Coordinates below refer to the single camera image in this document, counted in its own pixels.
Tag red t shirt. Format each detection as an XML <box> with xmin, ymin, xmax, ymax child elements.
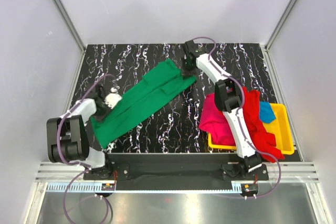
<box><xmin>243</xmin><ymin>87</ymin><xmax>285</xmax><ymax>160</ymax></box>

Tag magenta t shirt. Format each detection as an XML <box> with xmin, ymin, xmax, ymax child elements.
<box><xmin>199</xmin><ymin>93</ymin><xmax>236</xmax><ymax>146</ymax></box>

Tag yellow plastic bin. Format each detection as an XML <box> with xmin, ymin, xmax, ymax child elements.
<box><xmin>207</xmin><ymin>103</ymin><xmax>295</xmax><ymax>155</ymax></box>

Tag aluminium front rail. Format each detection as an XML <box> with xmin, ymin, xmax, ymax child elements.
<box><xmin>35</xmin><ymin>162</ymin><xmax>319</xmax><ymax>194</ymax></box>

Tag green t shirt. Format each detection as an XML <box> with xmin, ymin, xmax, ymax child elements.
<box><xmin>91</xmin><ymin>59</ymin><xmax>196</xmax><ymax>148</ymax></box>

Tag blue t shirt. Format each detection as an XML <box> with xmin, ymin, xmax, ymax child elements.
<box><xmin>259</xmin><ymin>101</ymin><xmax>276</xmax><ymax>124</ymax></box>

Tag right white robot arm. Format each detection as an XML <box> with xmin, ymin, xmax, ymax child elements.
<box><xmin>182</xmin><ymin>40</ymin><xmax>262</xmax><ymax>180</ymax></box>

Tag left aluminium frame post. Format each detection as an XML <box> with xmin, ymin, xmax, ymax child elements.
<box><xmin>52</xmin><ymin>0</ymin><xmax>86</xmax><ymax>53</ymax></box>

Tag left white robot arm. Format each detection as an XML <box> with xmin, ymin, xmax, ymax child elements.
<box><xmin>46</xmin><ymin>84</ymin><xmax>122</xmax><ymax>180</ymax></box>

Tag right aluminium frame post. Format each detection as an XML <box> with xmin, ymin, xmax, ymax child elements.
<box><xmin>265</xmin><ymin>0</ymin><xmax>298</xmax><ymax>50</ymax></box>

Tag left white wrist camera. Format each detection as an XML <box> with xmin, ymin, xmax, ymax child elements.
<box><xmin>104</xmin><ymin>88</ymin><xmax>122</xmax><ymax>109</ymax></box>

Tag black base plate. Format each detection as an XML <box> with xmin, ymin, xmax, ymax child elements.
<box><xmin>84</xmin><ymin>153</ymin><xmax>269</xmax><ymax>192</ymax></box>

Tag aluminium frame post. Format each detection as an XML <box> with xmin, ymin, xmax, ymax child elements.
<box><xmin>52</xmin><ymin>0</ymin><xmax>86</xmax><ymax>53</ymax></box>
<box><xmin>265</xmin><ymin>0</ymin><xmax>298</xmax><ymax>50</ymax></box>

